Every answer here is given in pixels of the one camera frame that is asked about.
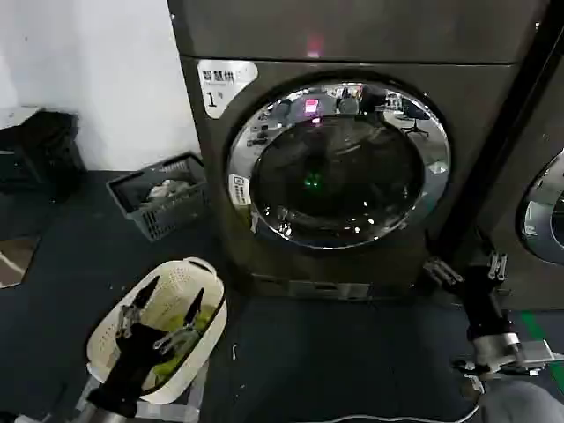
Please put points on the yellow-green cloth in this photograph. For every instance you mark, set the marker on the yellow-green cloth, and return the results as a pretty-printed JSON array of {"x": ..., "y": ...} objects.
[{"x": 174, "y": 363}]

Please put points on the grey dryer with number label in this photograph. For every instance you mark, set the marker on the grey dryer with number label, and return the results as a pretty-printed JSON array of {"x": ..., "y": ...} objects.
[{"x": 352, "y": 39}]

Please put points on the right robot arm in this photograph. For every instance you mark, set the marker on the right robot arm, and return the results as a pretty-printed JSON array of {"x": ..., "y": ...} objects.
[{"x": 524, "y": 401}]

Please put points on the round glass door chrome rim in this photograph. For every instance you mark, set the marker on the round glass door chrome rim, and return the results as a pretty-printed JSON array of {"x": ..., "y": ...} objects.
[{"x": 339, "y": 176}]

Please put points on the grey slatted plastic crate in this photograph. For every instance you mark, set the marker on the grey slatted plastic crate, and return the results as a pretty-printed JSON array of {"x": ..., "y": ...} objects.
[{"x": 176, "y": 218}]

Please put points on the white number label sticker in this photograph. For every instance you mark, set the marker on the white number label sticker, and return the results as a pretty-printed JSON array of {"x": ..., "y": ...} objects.
[{"x": 220, "y": 88}]

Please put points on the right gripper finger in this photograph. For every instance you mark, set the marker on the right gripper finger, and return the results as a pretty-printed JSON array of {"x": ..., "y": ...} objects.
[
  {"x": 443, "y": 273},
  {"x": 498, "y": 264}
]

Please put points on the pale clothes in crate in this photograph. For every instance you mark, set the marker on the pale clothes in crate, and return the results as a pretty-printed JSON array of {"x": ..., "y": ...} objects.
[{"x": 169, "y": 188}]

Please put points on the grey dryer without label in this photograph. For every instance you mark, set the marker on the grey dryer without label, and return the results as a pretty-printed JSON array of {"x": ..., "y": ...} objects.
[{"x": 529, "y": 110}]

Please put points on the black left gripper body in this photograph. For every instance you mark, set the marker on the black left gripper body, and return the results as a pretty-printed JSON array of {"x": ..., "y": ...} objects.
[{"x": 132, "y": 365}]

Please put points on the white perforated laundry basket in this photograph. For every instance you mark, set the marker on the white perforated laundry basket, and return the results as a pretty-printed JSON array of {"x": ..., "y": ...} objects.
[{"x": 176, "y": 282}]

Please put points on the round glass dryer door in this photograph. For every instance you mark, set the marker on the round glass dryer door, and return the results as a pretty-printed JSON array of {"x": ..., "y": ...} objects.
[{"x": 544, "y": 220}]

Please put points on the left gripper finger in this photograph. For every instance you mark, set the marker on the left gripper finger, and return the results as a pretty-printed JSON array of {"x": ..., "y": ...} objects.
[
  {"x": 190, "y": 319},
  {"x": 132, "y": 315}
]

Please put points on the brown cardboard sheet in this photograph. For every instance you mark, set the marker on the brown cardboard sheet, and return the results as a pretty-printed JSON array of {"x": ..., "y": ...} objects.
[{"x": 15, "y": 264}]

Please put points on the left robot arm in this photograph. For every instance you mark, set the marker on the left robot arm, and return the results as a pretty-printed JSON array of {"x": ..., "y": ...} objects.
[{"x": 103, "y": 412}]

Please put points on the white sheet on crate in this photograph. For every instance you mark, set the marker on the white sheet on crate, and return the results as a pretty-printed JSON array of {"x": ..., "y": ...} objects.
[{"x": 17, "y": 115}]

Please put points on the small white door sticker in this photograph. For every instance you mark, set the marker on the small white door sticker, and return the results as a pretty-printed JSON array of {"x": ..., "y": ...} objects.
[{"x": 239, "y": 189}]

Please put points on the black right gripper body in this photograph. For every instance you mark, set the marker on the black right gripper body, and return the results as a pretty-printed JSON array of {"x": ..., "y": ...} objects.
[{"x": 484, "y": 304}]

